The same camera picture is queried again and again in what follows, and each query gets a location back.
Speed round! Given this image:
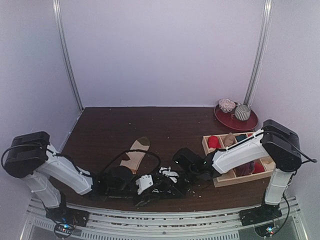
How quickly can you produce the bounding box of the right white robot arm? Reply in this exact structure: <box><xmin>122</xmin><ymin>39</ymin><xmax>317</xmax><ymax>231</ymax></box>
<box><xmin>159</xmin><ymin>119</ymin><xmax>302</xmax><ymax>221</ymax></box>

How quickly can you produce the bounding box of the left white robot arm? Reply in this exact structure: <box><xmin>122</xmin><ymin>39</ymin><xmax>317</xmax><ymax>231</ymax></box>
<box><xmin>0</xmin><ymin>131</ymin><xmax>154</xmax><ymax>222</ymax></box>

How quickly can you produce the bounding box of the beige striped long sock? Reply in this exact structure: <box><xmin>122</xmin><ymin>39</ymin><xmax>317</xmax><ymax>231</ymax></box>
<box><xmin>120</xmin><ymin>136</ymin><xmax>151</xmax><ymax>174</ymax></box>

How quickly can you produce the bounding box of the tan rolled sock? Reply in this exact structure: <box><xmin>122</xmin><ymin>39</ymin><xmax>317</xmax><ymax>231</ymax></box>
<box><xmin>223</xmin><ymin>132</ymin><xmax>236</xmax><ymax>147</ymax></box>

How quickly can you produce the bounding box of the maroon rolled sock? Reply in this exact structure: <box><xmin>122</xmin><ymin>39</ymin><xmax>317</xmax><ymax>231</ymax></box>
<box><xmin>235</xmin><ymin>161</ymin><xmax>255</xmax><ymax>177</ymax></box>

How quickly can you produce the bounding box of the dark teal rolled sock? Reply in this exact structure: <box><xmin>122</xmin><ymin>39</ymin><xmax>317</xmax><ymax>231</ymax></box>
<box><xmin>235</xmin><ymin>134</ymin><xmax>248</xmax><ymax>143</ymax></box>

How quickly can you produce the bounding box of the red round plate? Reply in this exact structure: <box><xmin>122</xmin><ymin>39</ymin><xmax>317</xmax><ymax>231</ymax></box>
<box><xmin>214</xmin><ymin>105</ymin><xmax>259</xmax><ymax>132</ymax></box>

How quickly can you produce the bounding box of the red sock lower compartment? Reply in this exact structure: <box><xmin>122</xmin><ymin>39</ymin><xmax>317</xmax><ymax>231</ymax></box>
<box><xmin>252</xmin><ymin>162</ymin><xmax>265</xmax><ymax>174</ymax></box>

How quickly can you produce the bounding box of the wooden compartment box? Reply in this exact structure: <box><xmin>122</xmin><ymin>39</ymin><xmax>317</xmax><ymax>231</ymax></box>
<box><xmin>202</xmin><ymin>129</ymin><xmax>276</xmax><ymax>188</ymax></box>

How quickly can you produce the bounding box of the white dotted bowl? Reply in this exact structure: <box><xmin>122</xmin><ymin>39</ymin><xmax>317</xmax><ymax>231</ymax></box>
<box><xmin>218</xmin><ymin>98</ymin><xmax>236</xmax><ymax>113</ymax></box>

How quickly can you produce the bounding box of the grey striped cup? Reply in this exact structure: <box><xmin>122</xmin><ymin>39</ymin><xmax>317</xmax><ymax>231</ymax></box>
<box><xmin>234</xmin><ymin>104</ymin><xmax>251</xmax><ymax>122</ymax></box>

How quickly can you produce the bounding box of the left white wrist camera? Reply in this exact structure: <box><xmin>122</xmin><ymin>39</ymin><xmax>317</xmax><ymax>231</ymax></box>
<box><xmin>135</xmin><ymin>174</ymin><xmax>154</xmax><ymax>195</ymax></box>

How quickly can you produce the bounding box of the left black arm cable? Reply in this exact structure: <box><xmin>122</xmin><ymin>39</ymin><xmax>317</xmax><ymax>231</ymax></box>
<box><xmin>96</xmin><ymin>148</ymin><xmax>162</xmax><ymax>183</ymax></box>

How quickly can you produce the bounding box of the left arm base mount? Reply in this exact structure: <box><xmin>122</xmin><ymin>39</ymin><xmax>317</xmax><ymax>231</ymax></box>
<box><xmin>45</xmin><ymin>208</ymin><xmax>90</xmax><ymax>240</ymax></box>

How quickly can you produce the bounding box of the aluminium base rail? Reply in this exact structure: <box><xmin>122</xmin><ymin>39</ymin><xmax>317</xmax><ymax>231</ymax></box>
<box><xmin>19</xmin><ymin>196</ymin><xmax>308</xmax><ymax>240</ymax></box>

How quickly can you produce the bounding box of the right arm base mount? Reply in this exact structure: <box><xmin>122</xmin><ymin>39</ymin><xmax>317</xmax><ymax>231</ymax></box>
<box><xmin>239</xmin><ymin>205</ymin><xmax>282</xmax><ymax>238</ymax></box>

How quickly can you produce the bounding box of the left aluminium frame post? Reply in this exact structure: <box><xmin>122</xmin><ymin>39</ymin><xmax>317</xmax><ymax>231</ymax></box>
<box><xmin>52</xmin><ymin>0</ymin><xmax>84</xmax><ymax>112</ymax></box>

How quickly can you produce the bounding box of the aluminium frame post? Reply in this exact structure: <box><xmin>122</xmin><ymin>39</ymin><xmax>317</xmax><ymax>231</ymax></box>
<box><xmin>243</xmin><ymin>0</ymin><xmax>274</xmax><ymax>108</ymax></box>
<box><xmin>52</xmin><ymin>0</ymin><xmax>84</xmax><ymax>112</ymax></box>

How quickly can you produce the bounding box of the right aluminium frame post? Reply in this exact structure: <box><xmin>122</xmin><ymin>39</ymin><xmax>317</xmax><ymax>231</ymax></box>
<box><xmin>243</xmin><ymin>0</ymin><xmax>274</xmax><ymax>108</ymax></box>

